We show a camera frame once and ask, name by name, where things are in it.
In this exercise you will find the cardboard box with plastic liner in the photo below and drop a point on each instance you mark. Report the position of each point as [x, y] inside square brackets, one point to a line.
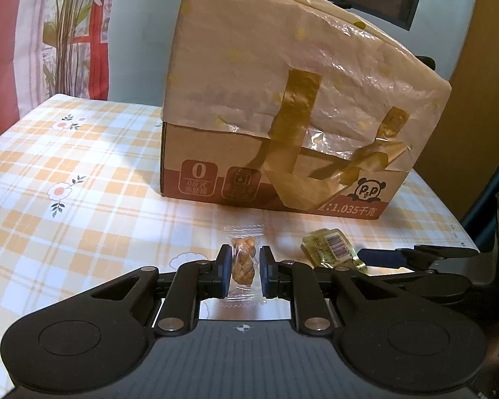
[307, 91]

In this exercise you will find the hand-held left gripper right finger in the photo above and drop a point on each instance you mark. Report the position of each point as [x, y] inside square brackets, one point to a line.
[267, 272]

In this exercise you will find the checked floral tablecloth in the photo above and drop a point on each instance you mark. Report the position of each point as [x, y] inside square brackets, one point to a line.
[87, 174]

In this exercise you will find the wooden door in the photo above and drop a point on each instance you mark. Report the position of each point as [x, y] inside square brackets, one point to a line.
[482, 50]

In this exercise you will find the clear twisted snack packet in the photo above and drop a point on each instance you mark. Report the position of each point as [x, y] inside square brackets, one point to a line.
[244, 257]

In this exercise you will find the small green gold packet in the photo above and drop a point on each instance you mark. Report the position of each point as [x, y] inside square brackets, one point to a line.
[328, 247]

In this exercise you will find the printed red wall backdrop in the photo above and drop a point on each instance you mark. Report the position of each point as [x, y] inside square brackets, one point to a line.
[66, 29]

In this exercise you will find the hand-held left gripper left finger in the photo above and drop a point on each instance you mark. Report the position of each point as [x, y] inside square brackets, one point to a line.
[224, 271]

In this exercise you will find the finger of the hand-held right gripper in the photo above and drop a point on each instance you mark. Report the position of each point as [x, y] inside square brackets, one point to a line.
[380, 257]

